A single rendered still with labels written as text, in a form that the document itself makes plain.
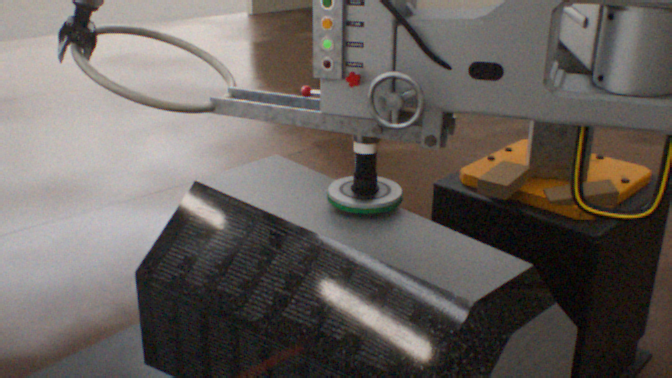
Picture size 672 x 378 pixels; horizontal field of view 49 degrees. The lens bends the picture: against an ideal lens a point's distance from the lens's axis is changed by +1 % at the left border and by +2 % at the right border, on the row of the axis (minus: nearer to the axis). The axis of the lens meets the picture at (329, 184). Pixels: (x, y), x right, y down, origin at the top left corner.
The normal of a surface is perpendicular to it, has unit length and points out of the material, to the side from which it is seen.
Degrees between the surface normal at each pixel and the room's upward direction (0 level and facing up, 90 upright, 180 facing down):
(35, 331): 0
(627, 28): 90
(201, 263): 45
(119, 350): 0
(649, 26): 90
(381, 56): 90
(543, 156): 90
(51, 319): 0
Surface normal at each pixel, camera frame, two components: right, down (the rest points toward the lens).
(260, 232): -0.48, -0.46
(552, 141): -0.22, 0.38
